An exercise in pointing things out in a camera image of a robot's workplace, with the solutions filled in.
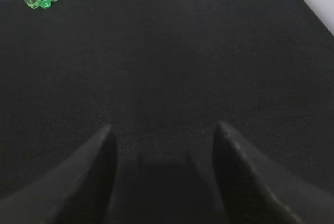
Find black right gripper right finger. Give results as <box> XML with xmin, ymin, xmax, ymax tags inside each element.
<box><xmin>212</xmin><ymin>122</ymin><xmax>333</xmax><ymax>223</ymax></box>

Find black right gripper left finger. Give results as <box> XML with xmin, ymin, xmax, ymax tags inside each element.
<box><xmin>1</xmin><ymin>125</ymin><xmax>117</xmax><ymax>223</ymax></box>

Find black tablecloth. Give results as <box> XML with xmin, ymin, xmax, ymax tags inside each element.
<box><xmin>1</xmin><ymin>0</ymin><xmax>333</xmax><ymax>223</ymax></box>

